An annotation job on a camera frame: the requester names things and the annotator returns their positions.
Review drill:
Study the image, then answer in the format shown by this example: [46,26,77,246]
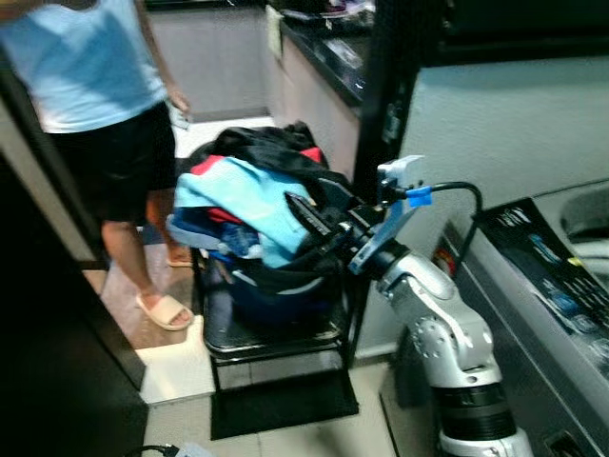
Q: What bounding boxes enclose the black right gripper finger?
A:
[309,179,358,212]
[285,190,334,241]

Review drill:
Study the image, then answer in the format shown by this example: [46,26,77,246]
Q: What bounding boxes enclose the small white controller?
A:
[170,106,192,132]

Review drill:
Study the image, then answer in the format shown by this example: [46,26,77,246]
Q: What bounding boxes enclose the grey washing machine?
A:
[433,179,609,457]

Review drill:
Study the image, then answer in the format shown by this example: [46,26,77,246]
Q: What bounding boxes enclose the person's left hand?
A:
[166,87,192,119]

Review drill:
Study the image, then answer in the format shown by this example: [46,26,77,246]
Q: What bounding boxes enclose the light blue garment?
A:
[174,156,317,270]

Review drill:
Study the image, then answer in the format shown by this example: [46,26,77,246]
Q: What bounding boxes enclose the navy garment with white stripe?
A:
[195,251,359,326]

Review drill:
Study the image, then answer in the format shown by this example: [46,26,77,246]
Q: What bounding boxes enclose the crumpled black garment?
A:
[190,121,355,206]

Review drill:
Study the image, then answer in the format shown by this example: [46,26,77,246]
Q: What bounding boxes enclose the red white sticker label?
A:
[433,243,457,278]

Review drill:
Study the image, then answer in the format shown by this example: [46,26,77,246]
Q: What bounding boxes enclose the dark blue jeans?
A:
[167,210,259,261]

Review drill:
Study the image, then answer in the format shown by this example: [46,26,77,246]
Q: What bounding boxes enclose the red garment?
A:
[189,145,325,228]

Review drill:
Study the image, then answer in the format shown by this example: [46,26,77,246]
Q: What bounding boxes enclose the black chair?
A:
[193,243,374,393]

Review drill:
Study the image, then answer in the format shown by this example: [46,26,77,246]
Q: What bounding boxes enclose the kitchen counter with black top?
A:
[265,4,383,183]

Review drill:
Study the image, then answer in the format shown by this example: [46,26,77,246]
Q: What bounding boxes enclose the beige hanging towel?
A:
[265,9,285,61]

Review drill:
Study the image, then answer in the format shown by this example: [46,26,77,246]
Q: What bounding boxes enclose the black floor mat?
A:
[209,367,362,442]

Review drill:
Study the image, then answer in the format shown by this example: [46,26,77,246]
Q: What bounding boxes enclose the person in light blue shirt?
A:
[0,0,196,332]

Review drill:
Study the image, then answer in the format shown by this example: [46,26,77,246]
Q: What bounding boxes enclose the black door panel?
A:
[0,150,149,457]

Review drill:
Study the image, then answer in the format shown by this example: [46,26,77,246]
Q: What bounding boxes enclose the blue tape on cable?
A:
[404,186,433,208]

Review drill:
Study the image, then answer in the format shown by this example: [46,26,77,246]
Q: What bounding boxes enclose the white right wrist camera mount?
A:
[348,155,427,276]

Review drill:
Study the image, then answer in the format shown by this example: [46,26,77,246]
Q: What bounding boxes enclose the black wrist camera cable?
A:
[428,180,485,279]

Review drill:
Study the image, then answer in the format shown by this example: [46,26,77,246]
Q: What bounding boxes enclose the black cabinet frame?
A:
[354,0,609,197]

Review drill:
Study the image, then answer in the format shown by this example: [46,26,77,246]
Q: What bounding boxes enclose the black adapter cable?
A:
[124,442,183,457]

